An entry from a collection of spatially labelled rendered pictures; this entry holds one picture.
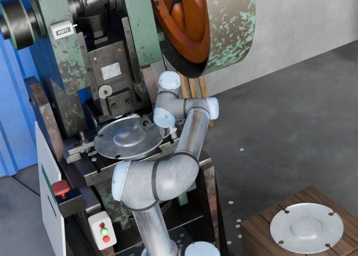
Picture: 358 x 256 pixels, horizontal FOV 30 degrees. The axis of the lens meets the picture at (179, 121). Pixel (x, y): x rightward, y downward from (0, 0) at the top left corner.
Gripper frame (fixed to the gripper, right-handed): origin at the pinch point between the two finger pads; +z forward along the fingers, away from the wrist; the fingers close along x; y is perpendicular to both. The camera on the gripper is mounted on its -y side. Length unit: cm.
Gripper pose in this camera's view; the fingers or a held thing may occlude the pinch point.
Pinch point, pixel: (162, 135)
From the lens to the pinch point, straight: 260.0
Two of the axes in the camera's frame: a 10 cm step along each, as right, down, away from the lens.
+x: -4.7, -7.4, 4.8
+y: 8.8, -3.7, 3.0
